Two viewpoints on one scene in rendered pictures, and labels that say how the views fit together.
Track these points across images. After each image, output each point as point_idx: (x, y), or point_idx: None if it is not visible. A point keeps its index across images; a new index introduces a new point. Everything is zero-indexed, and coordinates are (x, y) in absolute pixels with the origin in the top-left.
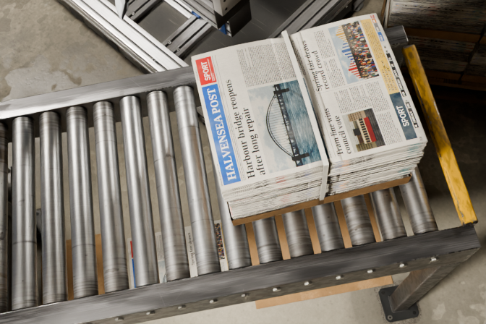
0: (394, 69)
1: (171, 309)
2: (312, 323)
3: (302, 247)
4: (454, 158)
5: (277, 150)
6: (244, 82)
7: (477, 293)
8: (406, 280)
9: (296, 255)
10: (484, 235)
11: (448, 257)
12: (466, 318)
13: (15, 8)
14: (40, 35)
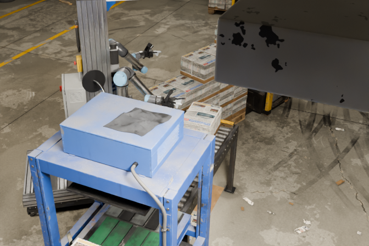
0: (206, 104)
1: (217, 163)
2: (222, 206)
3: (221, 141)
4: (221, 119)
5: (208, 118)
6: (192, 116)
7: (238, 175)
8: (229, 167)
9: (221, 143)
10: (225, 167)
11: (236, 130)
12: (242, 180)
13: (36, 225)
14: (58, 224)
